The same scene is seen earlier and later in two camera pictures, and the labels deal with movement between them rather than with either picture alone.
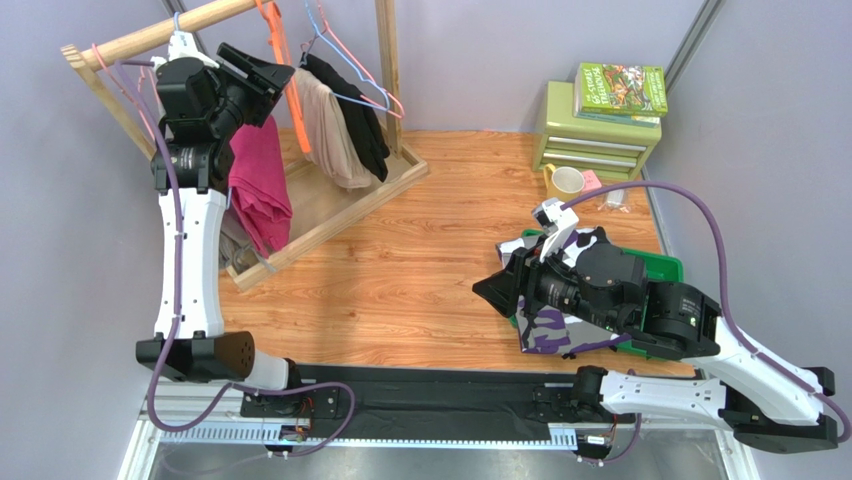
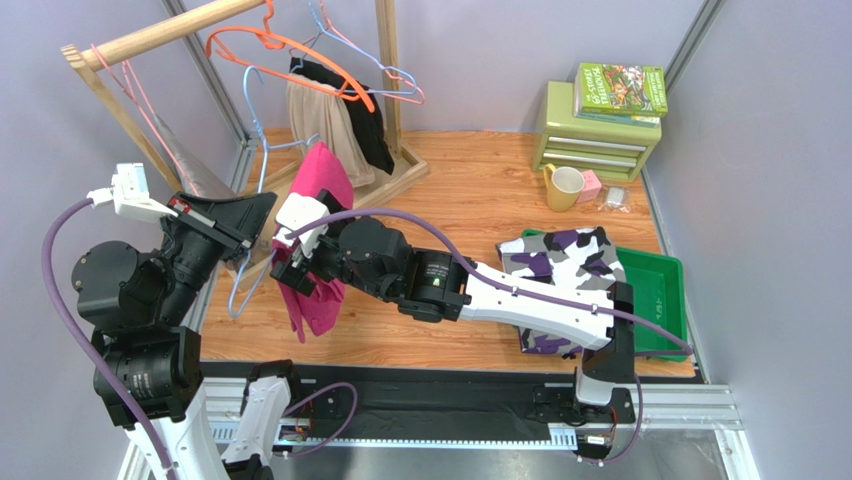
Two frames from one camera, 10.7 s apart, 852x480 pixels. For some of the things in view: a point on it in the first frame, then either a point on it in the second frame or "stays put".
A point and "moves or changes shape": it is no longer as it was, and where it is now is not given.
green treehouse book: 622,89 stays put
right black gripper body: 522,281 -> 296,267
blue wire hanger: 319,35 -> 381,65
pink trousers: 257,185 -> 315,166
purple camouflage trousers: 552,331 stays put
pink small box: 591,181 stays put
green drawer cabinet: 613,150 stays put
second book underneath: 645,121 stays put
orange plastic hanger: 271,12 moves or changes shape
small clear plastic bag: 617,199 stays put
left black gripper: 264,96 -> 235,222
